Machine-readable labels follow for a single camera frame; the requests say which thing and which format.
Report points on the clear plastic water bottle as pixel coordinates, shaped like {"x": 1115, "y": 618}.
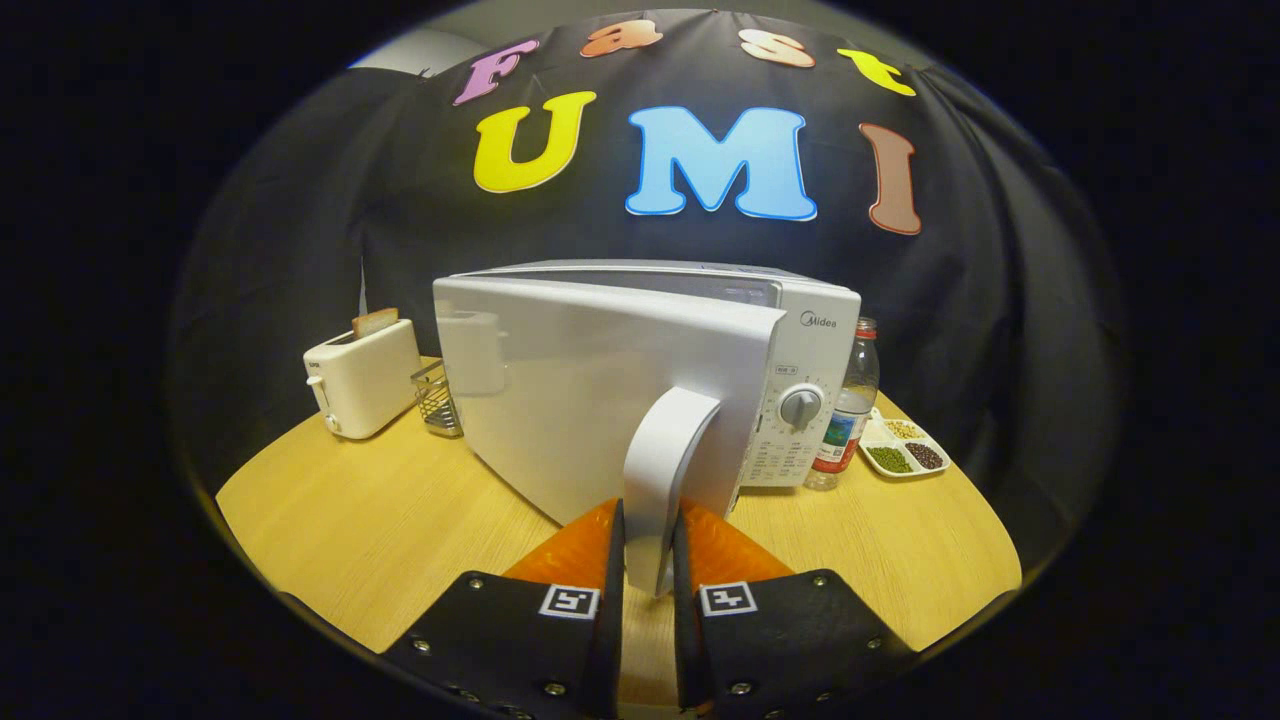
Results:
{"x": 850, "y": 420}

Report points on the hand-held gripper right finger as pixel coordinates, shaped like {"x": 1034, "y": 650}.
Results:
{"x": 688, "y": 650}

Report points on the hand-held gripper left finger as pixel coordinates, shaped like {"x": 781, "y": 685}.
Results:
{"x": 610, "y": 650}

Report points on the white toaster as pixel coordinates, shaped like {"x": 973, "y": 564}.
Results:
{"x": 370, "y": 380}

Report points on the white divided bean dish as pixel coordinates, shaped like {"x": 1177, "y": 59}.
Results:
{"x": 905, "y": 455}

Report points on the toast slice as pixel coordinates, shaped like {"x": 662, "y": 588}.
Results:
{"x": 375, "y": 322}

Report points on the white microwave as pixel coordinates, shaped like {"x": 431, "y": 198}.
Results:
{"x": 600, "y": 400}

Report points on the black backdrop cloth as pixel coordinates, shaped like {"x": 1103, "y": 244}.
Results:
{"x": 300, "y": 250}

